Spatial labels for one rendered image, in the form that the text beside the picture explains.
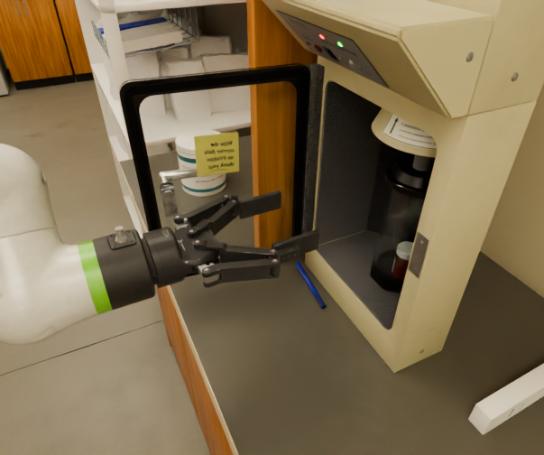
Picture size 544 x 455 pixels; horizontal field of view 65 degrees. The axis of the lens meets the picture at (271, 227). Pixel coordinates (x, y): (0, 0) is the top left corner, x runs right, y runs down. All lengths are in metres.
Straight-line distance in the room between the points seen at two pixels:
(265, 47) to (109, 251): 0.43
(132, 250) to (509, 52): 0.47
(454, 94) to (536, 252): 0.64
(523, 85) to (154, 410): 1.67
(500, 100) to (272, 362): 0.54
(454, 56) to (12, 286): 0.51
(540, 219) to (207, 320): 0.72
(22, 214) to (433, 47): 0.45
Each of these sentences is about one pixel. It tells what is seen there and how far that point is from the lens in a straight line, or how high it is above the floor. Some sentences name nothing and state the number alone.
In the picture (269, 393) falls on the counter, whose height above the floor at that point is 0.94.
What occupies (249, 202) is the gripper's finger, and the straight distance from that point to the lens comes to 0.65.
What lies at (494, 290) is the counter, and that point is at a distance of 1.04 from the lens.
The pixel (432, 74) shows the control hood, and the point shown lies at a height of 1.46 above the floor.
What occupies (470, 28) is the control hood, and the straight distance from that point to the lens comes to 0.48.
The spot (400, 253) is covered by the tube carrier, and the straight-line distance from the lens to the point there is 0.78.
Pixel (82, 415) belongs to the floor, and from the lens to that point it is 1.97.
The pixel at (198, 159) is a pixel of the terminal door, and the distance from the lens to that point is 0.75.
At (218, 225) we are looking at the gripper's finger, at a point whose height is 1.22.
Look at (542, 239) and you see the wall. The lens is 1.06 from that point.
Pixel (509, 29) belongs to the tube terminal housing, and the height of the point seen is 1.50.
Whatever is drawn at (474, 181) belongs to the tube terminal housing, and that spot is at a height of 1.32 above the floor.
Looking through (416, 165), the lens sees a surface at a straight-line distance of 0.73.
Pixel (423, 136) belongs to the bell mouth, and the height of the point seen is 1.34.
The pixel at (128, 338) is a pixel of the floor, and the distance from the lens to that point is 2.14.
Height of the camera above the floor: 1.59
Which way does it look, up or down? 37 degrees down
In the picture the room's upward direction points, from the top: straight up
